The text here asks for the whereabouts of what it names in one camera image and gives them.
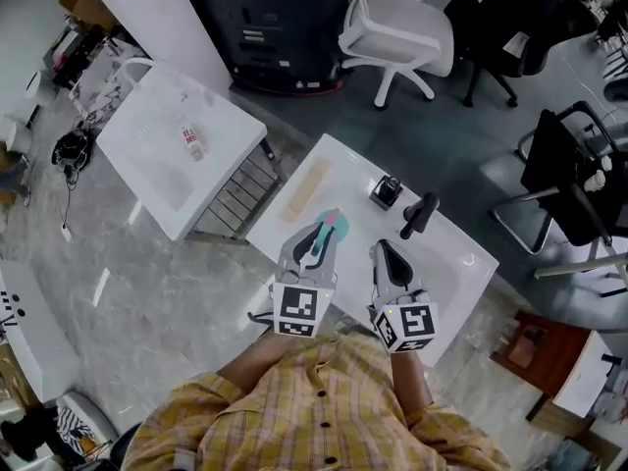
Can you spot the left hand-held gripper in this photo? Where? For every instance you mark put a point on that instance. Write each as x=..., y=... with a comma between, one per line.
x=297, y=307

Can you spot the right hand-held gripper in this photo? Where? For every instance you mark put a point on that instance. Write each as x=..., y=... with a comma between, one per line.
x=409, y=324

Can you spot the person's left forearm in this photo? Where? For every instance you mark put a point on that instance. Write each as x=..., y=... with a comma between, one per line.
x=255, y=361

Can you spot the person's right forearm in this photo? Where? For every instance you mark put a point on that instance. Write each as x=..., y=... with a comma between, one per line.
x=409, y=381

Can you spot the clear plastic bottle red label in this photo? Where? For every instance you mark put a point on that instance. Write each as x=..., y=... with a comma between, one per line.
x=193, y=140

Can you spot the black square soap dispenser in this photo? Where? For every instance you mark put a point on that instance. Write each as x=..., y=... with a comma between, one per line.
x=386, y=190

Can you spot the yellow plaid shirt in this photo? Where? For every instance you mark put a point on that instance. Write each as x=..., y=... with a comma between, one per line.
x=314, y=420

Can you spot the brown wooden box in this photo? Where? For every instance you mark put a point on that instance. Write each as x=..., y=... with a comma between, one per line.
x=544, y=356

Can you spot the white sink basin metal stand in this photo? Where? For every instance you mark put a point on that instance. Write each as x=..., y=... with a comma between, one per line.
x=147, y=155

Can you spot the white board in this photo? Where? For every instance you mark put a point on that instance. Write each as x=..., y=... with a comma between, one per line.
x=584, y=381

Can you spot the white crumpled glove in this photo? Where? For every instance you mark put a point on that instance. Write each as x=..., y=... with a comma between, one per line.
x=599, y=174

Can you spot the black machine cabinet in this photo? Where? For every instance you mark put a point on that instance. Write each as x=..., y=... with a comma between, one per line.
x=275, y=27

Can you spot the white office chair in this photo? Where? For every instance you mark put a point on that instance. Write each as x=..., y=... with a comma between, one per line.
x=397, y=27

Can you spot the white power adapter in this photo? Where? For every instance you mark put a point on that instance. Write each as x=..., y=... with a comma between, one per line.
x=66, y=233

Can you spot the white curved faucet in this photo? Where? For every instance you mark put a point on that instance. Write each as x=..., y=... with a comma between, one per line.
x=131, y=67

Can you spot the marble patterned board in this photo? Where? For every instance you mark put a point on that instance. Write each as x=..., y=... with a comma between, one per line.
x=105, y=84

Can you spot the black office chair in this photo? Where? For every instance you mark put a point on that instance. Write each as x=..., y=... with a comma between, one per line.
x=515, y=22

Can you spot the white counter black marks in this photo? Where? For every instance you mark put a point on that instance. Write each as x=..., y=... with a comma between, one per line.
x=34, y=331

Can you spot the striped cloth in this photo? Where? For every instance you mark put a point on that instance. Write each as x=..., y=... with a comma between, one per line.
x=71, y=427

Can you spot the white round stool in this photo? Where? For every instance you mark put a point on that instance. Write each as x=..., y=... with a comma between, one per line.
x=38, y=86

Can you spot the cardboard box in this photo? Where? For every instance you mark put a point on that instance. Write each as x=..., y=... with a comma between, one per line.
x=88, y=5

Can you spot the black bag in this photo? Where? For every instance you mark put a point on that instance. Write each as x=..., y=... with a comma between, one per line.
x=24, y=434

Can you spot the black metal frame chair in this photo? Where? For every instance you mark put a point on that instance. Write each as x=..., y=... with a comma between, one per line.
x=564, y=174

